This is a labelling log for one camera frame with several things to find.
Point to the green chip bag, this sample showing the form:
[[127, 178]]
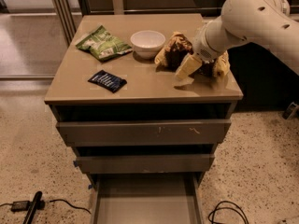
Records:
[[102, 45]]

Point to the grey drawer cabinet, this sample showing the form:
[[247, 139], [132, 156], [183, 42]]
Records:
[[150, 94]]

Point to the metal shelf frame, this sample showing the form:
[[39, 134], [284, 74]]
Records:
[[155, 0]]

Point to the grey object right floor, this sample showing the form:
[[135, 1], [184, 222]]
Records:
[[291, 110]]

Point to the black bar on floor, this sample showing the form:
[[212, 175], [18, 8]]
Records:
[[36, 204]]

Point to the middle drawer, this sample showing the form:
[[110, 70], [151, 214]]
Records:
[[145, 164]]

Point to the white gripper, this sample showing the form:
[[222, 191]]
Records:
[[203, 48]]

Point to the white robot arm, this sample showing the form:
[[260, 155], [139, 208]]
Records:
[[263, 22]]

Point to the dark blue snack packet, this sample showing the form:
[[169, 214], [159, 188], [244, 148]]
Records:
[[108, 81]]

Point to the open bottom drawer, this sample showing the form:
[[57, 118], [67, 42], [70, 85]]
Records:
[[147, 199]]

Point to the white bowl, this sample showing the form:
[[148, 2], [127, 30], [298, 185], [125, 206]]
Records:
[[147, 43]]

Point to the black power adapter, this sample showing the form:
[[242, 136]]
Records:
[[20, 206]]

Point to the top drawer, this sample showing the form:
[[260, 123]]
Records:
[[134, 133]]

